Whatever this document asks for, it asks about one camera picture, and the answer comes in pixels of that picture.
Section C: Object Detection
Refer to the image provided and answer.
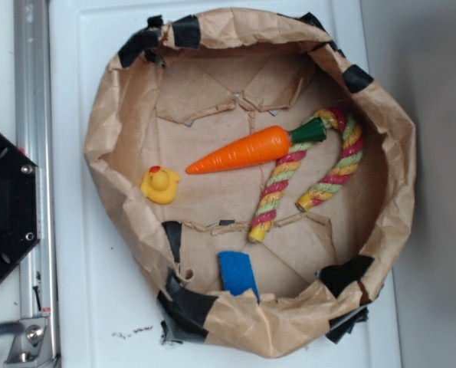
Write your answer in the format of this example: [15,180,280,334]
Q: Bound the brown paper bag bin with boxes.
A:
[84,8,416,358]

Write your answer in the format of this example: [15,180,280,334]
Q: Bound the orange plastic carrot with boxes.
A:
[185,117,326,175]

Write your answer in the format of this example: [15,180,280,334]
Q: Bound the aluminium extrusion rail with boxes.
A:
[14,1,61,367]

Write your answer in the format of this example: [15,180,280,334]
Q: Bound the white tray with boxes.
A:
[49,1,401,367]

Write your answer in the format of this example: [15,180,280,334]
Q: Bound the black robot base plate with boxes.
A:
[0,134,39,284]

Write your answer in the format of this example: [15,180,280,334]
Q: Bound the yellow rubber duck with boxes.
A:
[140,166,180,204]

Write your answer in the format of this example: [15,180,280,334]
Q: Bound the metal corner bracket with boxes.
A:
[4,317,60,367]

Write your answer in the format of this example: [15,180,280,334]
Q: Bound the blue sponge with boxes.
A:
[218,251,260,303]

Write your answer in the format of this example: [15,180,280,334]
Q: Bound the multicolour twisted rope toy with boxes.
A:
[248,107,364,243]

